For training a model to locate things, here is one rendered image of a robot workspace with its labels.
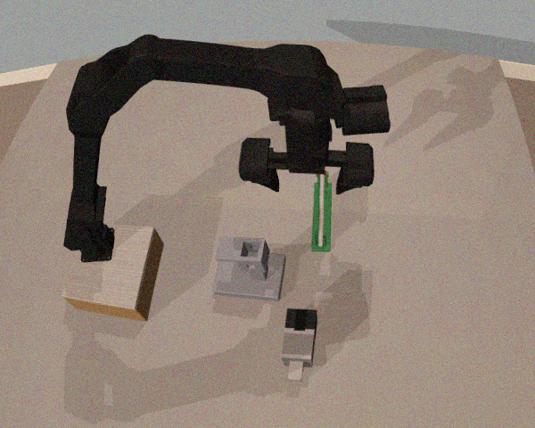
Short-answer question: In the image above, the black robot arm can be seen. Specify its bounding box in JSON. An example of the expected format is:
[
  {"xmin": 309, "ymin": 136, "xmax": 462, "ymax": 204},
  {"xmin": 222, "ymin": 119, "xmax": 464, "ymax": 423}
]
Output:
[{"xmin": 63, "ymin": 34, "xmax": 391, "ymax": 263}]

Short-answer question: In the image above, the white pin with red cap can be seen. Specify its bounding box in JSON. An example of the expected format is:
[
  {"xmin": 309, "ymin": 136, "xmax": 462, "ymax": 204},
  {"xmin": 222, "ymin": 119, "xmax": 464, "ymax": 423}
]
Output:
[{"xmin": 317, "ymin": 170, "xmax": 326, "ymax": 247}]

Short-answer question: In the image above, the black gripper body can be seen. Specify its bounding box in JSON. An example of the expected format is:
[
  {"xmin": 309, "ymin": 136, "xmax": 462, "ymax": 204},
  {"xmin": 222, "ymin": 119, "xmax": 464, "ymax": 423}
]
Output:
[{"xmin": 238, "ymin": 134, "xmax": 375, "ymax": 186}]

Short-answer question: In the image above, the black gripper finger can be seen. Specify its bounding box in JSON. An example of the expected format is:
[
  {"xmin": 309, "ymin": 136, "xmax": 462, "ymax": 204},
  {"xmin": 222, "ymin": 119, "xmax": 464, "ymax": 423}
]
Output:
[
  {"xmin": 251, "ymin": 147, "xmax": 279, "ymax": 192},
  {"xmin": 336, "ymin": 167, "xmax": 363, "ymax": 194}
]

